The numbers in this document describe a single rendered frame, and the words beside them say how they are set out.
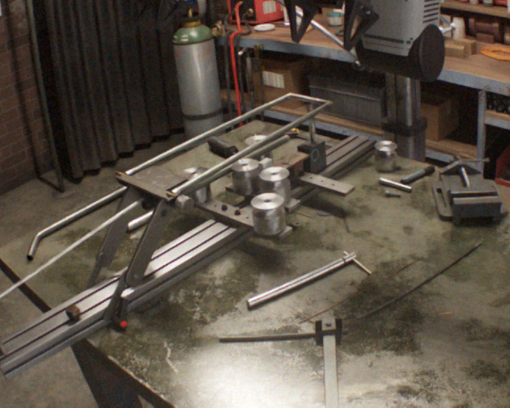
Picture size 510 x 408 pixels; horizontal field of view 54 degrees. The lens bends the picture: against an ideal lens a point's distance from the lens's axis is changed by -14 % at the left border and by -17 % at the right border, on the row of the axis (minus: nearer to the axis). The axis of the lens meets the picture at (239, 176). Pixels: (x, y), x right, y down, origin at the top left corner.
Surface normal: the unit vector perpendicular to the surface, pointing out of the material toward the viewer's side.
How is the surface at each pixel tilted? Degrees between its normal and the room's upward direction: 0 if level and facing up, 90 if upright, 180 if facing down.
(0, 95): 90
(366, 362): 0
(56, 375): 0
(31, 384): 0
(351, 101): 90
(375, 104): 90
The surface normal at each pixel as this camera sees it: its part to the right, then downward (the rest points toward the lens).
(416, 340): -0.11, -0.90
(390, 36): -0.73, 0.36
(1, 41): 0.72, 0.23
